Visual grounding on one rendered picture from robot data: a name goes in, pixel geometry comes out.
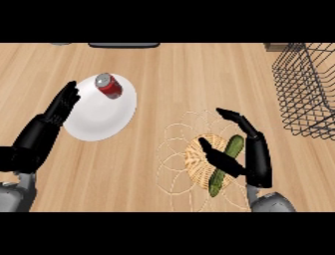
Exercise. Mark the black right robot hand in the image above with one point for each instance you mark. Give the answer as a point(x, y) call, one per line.
point(255, 156)

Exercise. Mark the green squash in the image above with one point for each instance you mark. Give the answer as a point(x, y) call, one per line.
point(230, 149)

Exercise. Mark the white round plate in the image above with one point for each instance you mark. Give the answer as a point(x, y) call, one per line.
point(103, 111)

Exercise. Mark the dark grey flat appliance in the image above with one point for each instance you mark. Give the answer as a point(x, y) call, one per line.
point(124, 45)

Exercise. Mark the brown wooden block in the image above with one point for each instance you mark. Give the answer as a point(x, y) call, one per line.
point(276, 47)

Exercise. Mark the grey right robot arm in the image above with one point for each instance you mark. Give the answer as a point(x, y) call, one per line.
point(268, 201)

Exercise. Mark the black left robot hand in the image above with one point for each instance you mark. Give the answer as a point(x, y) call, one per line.
point(33, 142)

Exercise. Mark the woven wicker placemat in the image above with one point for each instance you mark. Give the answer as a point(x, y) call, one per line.
point(194, 162)

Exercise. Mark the red soda can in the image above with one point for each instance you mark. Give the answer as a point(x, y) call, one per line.
point(107, 85)

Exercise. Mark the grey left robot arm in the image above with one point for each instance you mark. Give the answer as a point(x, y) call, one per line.
point(5, 196)

